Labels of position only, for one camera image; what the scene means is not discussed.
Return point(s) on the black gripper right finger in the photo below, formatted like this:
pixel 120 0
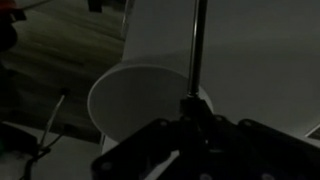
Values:
pixel 267 153

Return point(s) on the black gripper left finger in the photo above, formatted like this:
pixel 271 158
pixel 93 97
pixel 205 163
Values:
pixel 138 155

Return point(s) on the white bowl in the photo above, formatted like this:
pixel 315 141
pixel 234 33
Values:
pixel 125 99

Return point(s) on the black marker pen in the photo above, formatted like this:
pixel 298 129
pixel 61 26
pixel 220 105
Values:
pixel 194 73

